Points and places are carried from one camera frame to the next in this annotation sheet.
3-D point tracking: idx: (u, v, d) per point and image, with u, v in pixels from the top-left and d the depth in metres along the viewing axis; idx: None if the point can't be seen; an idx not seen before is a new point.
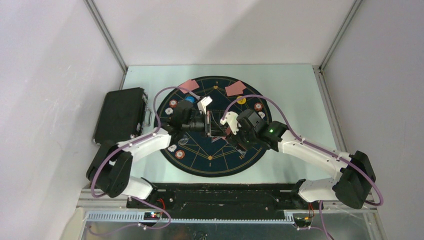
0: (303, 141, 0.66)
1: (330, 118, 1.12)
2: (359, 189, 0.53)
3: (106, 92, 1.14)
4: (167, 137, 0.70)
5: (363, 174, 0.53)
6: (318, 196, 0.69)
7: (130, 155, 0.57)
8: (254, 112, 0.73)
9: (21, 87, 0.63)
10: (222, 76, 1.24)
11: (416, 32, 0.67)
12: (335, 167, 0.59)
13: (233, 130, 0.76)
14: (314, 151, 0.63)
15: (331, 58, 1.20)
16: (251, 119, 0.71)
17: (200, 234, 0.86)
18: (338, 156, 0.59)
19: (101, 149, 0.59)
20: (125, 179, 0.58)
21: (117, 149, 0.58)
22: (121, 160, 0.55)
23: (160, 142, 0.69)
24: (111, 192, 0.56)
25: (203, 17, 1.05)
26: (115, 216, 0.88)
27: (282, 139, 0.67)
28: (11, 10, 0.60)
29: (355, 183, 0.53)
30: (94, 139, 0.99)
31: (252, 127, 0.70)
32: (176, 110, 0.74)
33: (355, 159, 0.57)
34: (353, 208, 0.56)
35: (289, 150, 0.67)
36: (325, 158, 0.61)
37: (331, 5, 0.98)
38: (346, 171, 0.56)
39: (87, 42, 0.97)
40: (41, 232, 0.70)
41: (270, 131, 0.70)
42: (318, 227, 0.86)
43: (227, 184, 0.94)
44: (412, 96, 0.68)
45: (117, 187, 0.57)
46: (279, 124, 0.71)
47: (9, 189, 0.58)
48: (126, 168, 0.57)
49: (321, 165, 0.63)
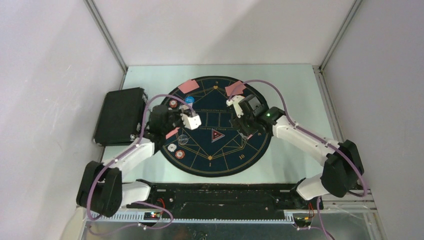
0: (296, 126, 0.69)
1: (331, 118, 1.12)
2: (344, 177, 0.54)
3: (106, 92, 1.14)
4: (149, 145, 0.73)
5: (348, 161, 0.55)
6: (317, 193, 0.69)
7: (118, 171, 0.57)
8: (254, 97, 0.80)
9: (21, 87, 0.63)
10: (222, 76, 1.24)
11: (416, 32, 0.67)
12: (322, 152, 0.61)
13: (238, 114, 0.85)
14: (304, 135, 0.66)
15: (331, 58, 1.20)
16: (251, 104, 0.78)
17: (200, 234, 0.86)
18: (327, 143, 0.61)
19: (86, 173, 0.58)
20: (117, 197, 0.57)
21: (103, 169, 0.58)
22: (109, 178, 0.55)
23: (144, 151, 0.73)
24: (108, 212, 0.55)
25: (203, 18, 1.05)
26: (115, 216, 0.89)
27: (276, 123, 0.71)
28: (12, 11, 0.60)
29: (338, 169, 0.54)
30: (94, 139, 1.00)
31: (251, 111, 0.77)
32: (153, 117, 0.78)
33: (343, 147, 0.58)
34: (337, 195, 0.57)
35: (281, 135, 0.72)
36: (315, 143, 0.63)
37: (331, 5, 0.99)
38: (332, 156, 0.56)
39: (87, 42, 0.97)
40: (41, 231, 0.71)
41: (267, 115, 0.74)
42: (318, 227, 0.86)
43: (227, 184, 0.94)
44: (411, 96, 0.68)
45: (112, 205, 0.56)
46: (277, 109, 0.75)
47: (10, 189, 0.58)
48: (116, 186, 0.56)
49: (310, 150, 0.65)
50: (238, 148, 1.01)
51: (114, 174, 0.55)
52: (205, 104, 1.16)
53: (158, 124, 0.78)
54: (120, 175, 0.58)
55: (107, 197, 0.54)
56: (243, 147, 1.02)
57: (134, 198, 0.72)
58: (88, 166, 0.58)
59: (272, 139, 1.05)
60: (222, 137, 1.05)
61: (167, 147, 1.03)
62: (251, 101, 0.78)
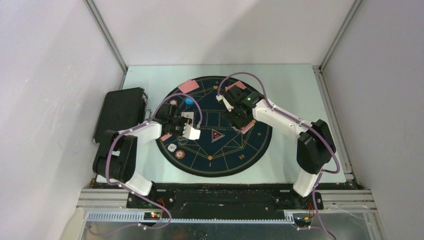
0: (274, 108, 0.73)
1: (331, 118, 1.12)
2: (315, 152, 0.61)
3: (106, 92, 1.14)
4: (158, 125, 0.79)
5: (320, 138, 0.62)
6: (308, 185, 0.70)
7: (133, 137, 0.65)
8: (236, 86, 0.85)
9: (21, 88, 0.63)
10: (222, 77, 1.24)
11: (415, 31, 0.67)
12: (296, 130, 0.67)
13: (228, 107, 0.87)
14: (281, 116, 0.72)
15: (331, 58, 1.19)
16: (233, 92, 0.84)
17: (200, 234, 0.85)
18: (301, 122, 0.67)
19: (104, 139, 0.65)
20: (132, 164, 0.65)
21: (120, 136, 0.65)
22: (128, 142, 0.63)
23: (154, 129, 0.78)
24: (125, 175, 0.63)
25: (203, 18, 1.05)
26: (116, 216, 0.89)
27: (256, 106, 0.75)
28: (11, 12, 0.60)
29: (309, 144, 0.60)
30: (94, 139, 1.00)
31: (233, 98, 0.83)
32: (163, 107, 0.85)
33: (315, 125, 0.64)
34: (311, 172, 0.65)
35: (262, 118, 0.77)
36: (290, 123, 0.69)
37: (330, 5, 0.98)
38: (305, 134, 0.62)
39: (87, 42, 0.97)
40: (41, 231, 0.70)
41: (248, 100, 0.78)
42: (318, 227, 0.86)
43: (227, 184, 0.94)
44: (411, 95, 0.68)
45: (127, 169, 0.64)
46: (258, 94, 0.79)
47: (9, 189, 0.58)
48: (132, 150, 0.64)
49: (287, 130, 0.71)
50: (239, 148, 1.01)
51: (131, 138, 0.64)
52: (205, 104, 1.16)
53: (165, 113, 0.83)
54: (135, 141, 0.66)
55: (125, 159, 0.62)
56: (243, 147, 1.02)
57: (138, 190, 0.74)
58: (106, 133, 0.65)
59: (272, 139, 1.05)
60: (222, 137, 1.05)
61: (167, 147, 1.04)
62: (233, 90, 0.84)
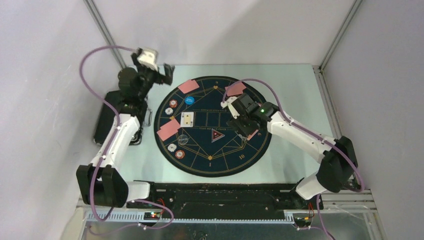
0: (292, 122, 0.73)
1: (331, 118, 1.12)
2: (340, 172, 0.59)
3: (106, 92, 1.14)
4: (131, 122, 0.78)
5: (345, 157, 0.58)
6: (315, 192, 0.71)
7: (111, 172, 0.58)
8: (247, 95, 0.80)
9: (21, 87, 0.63)
10: (222, 77, 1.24)
11: (415, 31, 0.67)
12: (318, 149, 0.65)
13: (233, 114, 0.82)
14: (300, 131, 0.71)
15: (331, 57, 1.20)
16: (244, 101, 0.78)
17: (200, 234, 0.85)
18: (323, 139, 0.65)
19: (80, 178, 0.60)
20: (121, 187, 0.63)
21: (96, 170, 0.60)
22: (106, 180, 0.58)
23: (128, 130, 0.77)
24: (119, 202, 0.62)
25: (203, 18, 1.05)
26: (115, 216, 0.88)
27: (271, 119, 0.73)
28: (12, 11, 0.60)
29: (335, 166, 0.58)
30: (94, 139, 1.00)
31: (245, 108, 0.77)
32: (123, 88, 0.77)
33: (339, 143, 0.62)
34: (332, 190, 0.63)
35: (277, 131, 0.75)
36: (311, 140, 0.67)
37: (330, 6, 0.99)
38: (329, 154, 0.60)
39: (87, 42, 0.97)
40: (41, 232, 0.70)
41: (261, 111, 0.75)
42: (318, 227, 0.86)
43: (227, 184, 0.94)
44: (411, 95, 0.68)
45: (119, 197, 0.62)
46: (271, 105, 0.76)
47: (10, 189, 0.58)
48: (115, 181, 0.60)
49: (307, 147, 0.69)
50: (238, 148, 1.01)
51: (109, 174, 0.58)
52: (204, 104, 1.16)
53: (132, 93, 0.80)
54: (116, 171, 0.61)
55: (113, 194, 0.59)
56: (243, 147, 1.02)
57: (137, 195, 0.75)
58: (78, 171, 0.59)
59: (272, 139, 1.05)
60: (222, 137, 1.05)
61: (167, 147, 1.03)
62: (244, 99, 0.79)
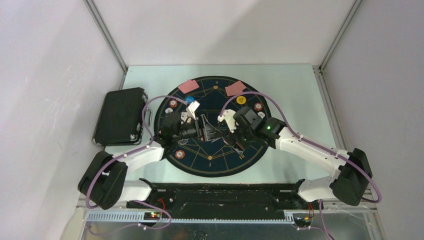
0: (301, 138, 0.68)
1: (331, 118, 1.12)
2: (356, 184, 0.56)
3: (106, 92, 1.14)
4: (159, 150, 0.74)
5: (360, 171, 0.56)
6: (320, 196, 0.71)
7: (124, 166, 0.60)
8: (251, 110, 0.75)
9: (21, 87, 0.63)
10: (222, 77, 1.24)
11: (414, 31, 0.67)
12: (333, 165, 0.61)
13: (231, 128, 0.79)
14: (311, 147, 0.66)
15: (331, 57, 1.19)
16: (248, 117, 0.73)
17: (200, 234, 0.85)
18: (337, 153, 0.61)
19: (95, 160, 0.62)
20: (117, 190, 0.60)
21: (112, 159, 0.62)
22: (116, 169, 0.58)
23: (153, 155, 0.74)
24: (105, 204, 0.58)
25: (203, 18, 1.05)
26: (115, 216, 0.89)
27: (279, 136, 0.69)
28: (12, 12, 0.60)
29: (352, 182, 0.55)
30: (94, 139, 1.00)
31: (249, 124, 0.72)
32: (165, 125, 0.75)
33: (353, 156, 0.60)
34: (350, 203, 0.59)
35: (286, 148, 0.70)
36: (324, 155, 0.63)
37: (329, 6, 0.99)
38: (345, 169, 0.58)
39: (87, 42, 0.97)
40: (41, 231, 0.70)
41: (267, 128, 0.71)
42: (319, 227, 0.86)
43: (227, 184, 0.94)
44: (411, 96, 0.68)
45: (110, 198, 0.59)
46: (276, 120, 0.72)
47: (10, 189, 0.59)
48: (119, 179, 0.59)
49: (320, 162, 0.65)
50: None
51: (121, 167, 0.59)
52: (205, 104, 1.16)
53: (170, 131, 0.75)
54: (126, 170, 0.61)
55: (109, 189, 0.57)
56: None
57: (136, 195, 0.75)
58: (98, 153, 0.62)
59: None
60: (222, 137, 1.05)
61: None
62: (248, 114, 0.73)
